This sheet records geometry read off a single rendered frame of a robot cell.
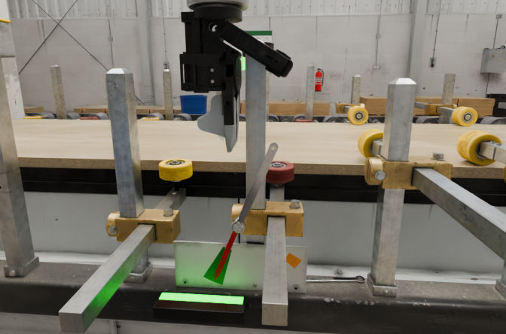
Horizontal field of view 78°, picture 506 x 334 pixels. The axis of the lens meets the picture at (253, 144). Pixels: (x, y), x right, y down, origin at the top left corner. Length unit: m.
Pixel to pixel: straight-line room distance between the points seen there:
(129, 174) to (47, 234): 0.50
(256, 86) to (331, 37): 7.27
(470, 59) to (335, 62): 2.98
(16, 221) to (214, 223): 0.43
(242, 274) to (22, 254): 0.47
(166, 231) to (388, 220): 0.42
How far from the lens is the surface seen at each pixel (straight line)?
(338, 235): 0.88
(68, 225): 1.05
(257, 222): 0.61
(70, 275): 0.82
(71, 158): 0.97
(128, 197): 0.66
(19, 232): 0.83
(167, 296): 0.69
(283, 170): 0.72
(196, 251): 0.66
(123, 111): 0.62
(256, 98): 0.55
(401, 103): 0.59
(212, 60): 0.46
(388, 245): 0.66
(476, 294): 0.80
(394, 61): 8.11
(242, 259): 0.65
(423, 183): 0.58
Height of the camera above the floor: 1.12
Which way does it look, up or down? 13 degrees down
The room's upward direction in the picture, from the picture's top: straight up
